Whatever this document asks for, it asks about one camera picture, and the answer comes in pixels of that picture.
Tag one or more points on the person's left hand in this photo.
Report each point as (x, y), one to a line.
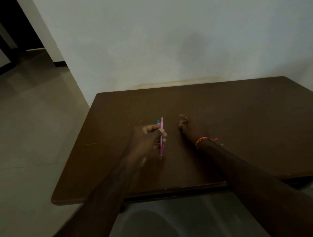
(143, 142)

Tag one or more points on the person's right hand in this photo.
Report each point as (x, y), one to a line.
(193, 130)

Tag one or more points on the person's left thumb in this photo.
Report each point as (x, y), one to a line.
(152, 128)

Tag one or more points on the person's right fingers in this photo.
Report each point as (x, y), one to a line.
(184, 121)

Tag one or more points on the pink pen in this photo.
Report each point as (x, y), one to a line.
(161, 144)

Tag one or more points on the person's right forearm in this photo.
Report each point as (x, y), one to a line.
(254, 183)

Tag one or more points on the person's left forearm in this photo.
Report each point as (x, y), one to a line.
(105, 197)

